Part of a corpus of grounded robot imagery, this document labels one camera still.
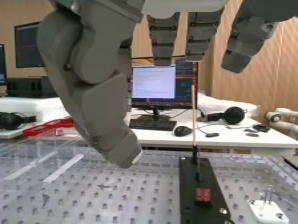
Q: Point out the black headphones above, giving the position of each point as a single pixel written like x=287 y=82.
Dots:
x=233 y=115
x=11 y=120

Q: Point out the black computer mouse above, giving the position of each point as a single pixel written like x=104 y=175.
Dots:
x=183 y=131

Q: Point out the black plate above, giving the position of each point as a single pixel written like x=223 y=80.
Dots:
x=202 y=180

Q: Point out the clear box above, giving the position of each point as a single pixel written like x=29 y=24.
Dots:
x=35 y=150

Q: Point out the small white jointed device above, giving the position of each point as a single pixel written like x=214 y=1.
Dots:
x=284 y=121

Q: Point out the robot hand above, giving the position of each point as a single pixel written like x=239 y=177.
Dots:
x=88 y=66

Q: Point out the lit computer monitor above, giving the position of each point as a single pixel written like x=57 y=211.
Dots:
x=154 y=83

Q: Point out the red tray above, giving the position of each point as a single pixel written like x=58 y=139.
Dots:
x=34 y=130
x=62 y=121

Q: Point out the thin stick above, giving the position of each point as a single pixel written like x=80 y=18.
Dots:
x=195 y=116

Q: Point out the white desk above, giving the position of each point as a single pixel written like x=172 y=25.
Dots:
x=240 y=139

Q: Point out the black keyboard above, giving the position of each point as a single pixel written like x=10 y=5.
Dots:
x=154 y=124

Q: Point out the dark screen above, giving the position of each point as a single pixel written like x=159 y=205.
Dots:
x=29 y=46

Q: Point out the white foam sheet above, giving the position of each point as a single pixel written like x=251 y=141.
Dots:
x=214 y=103

